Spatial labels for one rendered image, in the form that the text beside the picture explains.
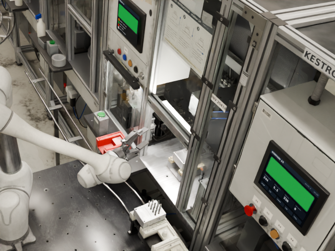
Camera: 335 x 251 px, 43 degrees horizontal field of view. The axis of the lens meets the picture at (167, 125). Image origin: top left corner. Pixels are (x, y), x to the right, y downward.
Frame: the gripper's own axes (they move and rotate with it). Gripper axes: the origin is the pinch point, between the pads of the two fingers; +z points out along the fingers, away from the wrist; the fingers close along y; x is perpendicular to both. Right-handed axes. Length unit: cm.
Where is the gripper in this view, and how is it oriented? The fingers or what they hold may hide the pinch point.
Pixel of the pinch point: (143, 137)
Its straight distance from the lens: 215.8
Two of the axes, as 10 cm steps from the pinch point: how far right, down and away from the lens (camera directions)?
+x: -7.7, -3.8, 5.1
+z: 6.4, -4.7, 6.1
